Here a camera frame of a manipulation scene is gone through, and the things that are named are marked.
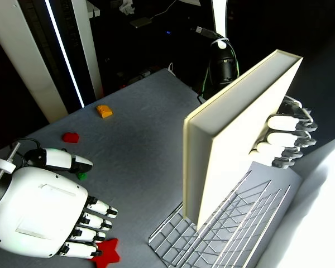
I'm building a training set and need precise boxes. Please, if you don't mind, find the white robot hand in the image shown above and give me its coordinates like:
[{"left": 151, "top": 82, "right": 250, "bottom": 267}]
[
  {"left": 250, "top": 95, "right": 318, "bottom": 169},
  {"left": 0, "top": 147, "right": 118, "bottom": 259}
]

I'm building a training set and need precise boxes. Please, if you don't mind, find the beige paperback book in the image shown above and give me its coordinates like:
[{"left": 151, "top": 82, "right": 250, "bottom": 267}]
[{"left": 182, "top": 49, "right": 304, "bottom": 232}]

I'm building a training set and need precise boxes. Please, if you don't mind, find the red star block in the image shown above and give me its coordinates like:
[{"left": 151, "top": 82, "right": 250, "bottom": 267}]
[{"left": 89, "top": 237, "right": 121, "bottom": 268}]

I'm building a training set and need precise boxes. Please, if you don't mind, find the red toy block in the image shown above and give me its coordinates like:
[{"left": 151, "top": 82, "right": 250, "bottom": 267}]
[{"left": 62, "top": 132, "right": 80, "bottom": 144}]

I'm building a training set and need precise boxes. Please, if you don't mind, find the white curtain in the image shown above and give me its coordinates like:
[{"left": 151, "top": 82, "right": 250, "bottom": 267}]
[{"left": 276, "top": 133, "right": 335, "bottom": 268}]

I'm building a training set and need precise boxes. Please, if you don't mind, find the orange toy block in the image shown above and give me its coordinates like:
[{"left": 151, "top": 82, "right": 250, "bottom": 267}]
[{"left": 96, "top": 104, "right": 113, "bottom": 119}]

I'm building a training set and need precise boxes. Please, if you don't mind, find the black power strip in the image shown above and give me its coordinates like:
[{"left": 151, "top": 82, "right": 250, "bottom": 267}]
[{"left": 116, "top": 66, "right": 151, "bottom": 84}]

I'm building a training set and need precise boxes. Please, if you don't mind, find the white black robot column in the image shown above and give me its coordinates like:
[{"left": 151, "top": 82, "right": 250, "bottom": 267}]
[{"left": 0, "top": 0, "right": 104, "bottom": 123}]

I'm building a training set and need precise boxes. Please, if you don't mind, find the grey flat device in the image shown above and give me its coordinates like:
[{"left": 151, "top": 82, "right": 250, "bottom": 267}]
[{"left": 129, "top": 17, "right": 153, "bottom": 28}]

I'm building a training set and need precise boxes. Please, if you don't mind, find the crumpled white paper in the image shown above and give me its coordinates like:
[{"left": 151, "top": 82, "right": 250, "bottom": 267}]
[{"left": 119, "top": 0, "right": 136, "bottom": 15}]

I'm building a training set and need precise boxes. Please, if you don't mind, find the silver wire book rack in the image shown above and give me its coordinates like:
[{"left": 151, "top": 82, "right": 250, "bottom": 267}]
[{"left": 147, "top": 170, "right": 292, "bottom": 268}]

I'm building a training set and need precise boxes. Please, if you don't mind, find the thin white cable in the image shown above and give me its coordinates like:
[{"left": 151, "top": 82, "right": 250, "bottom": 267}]
[{"left": 150, "top": 0, "right": 179, "bottom": 20}]

